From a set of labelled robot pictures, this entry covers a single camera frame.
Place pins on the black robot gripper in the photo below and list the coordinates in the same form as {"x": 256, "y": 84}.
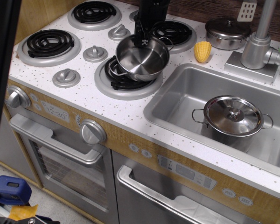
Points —
{"x": 150, "y": 12}

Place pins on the small steel pan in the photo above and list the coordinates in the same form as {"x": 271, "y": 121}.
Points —
{"x": 144, "y": 63}

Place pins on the back right stove burner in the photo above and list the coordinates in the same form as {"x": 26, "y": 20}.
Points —
{"x": 178, "y": 36}

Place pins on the stove burner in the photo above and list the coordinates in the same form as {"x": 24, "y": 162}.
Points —
{"x": 94, "y": 16}
{"x": 178, "y": 36}
{"x": 121, "y": 87}
{"x": 47, "y": 48}

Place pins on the front right stove burner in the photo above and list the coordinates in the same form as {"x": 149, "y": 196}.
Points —
{"x": 121, "y": 87}

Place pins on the back left stove burner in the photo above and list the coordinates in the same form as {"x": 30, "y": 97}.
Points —
{"x": 94, "y": 16}

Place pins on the front left stove burner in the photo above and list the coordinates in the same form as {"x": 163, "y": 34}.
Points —
{"x": 47, "y": 48}

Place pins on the grey stovetop knob upper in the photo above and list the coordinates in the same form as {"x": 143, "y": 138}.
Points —
{"x": 119, "y": 33}

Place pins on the grey stovetop knob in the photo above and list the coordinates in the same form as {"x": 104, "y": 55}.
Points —
{"x": 95, "y": 54}
{"x": 133, "y": 15}
{"x": 66, "y": 78}
{"x": 119, "y": 33}

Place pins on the grey stovetop knob back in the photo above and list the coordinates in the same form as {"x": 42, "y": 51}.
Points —
{"x": 133, "y": 15}

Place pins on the grey stovetop knob middle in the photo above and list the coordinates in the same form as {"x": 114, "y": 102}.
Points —
{"x": 95, "y": 54}

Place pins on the grey toy sink basin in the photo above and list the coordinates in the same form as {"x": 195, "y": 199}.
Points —
{"x": 178, "y": 107}

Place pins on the yellow toy corn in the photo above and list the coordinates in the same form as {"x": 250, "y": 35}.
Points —
{"x": 202, "y": 51}

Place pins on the grey stovetop knob front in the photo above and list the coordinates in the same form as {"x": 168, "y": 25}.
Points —
{"x": 66, "y": 78}

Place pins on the lidded steel pot on counter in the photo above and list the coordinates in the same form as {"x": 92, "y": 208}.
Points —
{"x": 226, "y": 33}

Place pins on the right oven dial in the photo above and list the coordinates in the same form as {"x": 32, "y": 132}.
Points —
{"x": 91, "y": 132}

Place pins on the oven dial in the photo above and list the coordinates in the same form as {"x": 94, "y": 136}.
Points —
{"x": 91, "y": 132}
{"x": 17, "y": 97}

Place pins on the white slotted spatula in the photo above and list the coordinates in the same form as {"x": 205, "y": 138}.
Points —
{"x": 247, "y": 11}

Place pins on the grey toy faucet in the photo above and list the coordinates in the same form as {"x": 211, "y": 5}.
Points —
{"x": 259, "y": 61}

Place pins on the lidded steel pot in sink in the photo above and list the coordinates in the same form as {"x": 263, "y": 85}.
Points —
{"x": 232, "y": 121}

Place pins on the left oven dial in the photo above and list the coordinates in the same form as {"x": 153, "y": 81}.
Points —
{"x": 17, "y": 97}

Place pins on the blue clamp tool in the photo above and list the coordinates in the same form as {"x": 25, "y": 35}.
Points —
{"x": 14, "y": 191}

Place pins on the dark post at left edge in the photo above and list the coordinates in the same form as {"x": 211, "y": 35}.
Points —
{"x": 9, "y": 15}

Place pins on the oven door with handle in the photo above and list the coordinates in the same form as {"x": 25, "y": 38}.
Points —
{"x": 79, "y": 173}

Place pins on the dishwasher door with handle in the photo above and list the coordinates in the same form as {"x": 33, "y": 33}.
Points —
{"x": 168, "y": 192}

